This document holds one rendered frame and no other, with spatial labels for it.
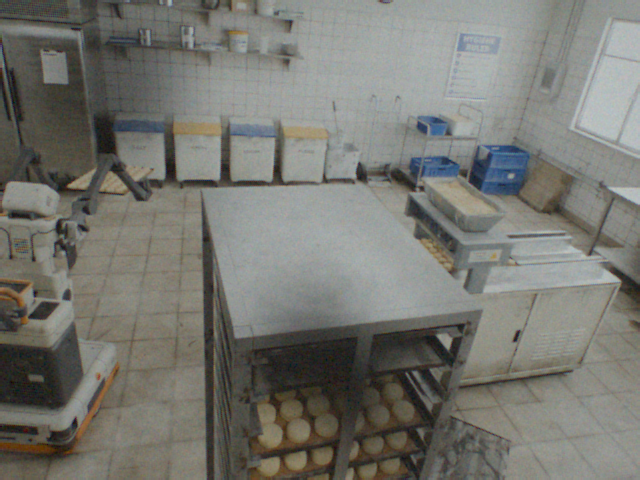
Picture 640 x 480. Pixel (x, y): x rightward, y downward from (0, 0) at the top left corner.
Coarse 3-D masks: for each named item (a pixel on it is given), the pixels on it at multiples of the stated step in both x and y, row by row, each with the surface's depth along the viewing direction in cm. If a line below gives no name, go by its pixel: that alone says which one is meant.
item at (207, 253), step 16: (208, 240) 136; (208, 256) 139; (208, 272) 141; (208, 288) 144; (208, 304) 146; (208, 320) 149; (208, 336) 152; (208, 352) 155; (208, 368) 158; (208, 384) 162; (208, 400) 165; (208, 416) 169; (208, 432) 173; (208, 448) 177; (208, 464) 181
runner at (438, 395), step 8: (416, 376) 109; (424, 376) 109; (432, 376) 106; (424, 384) 107; (432, 384) 106; (440, 384) 103; (424, 392) 105; (432, 392) 105; (440, 392) 103; (432, 400) 103; (440, 400) 103
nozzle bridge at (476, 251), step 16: (416, 208) 322; (432, 208) 300; (416, 224) 332; (448, 224) 281; (448, 240) 290; (464, 240) 264; (480, 240) 266; (496, 240) 268; (464, 256) 264; (480, 256) 267; (496, 256) 270; (480, 272) 273; (464, 288) 279; (480, 288) 279
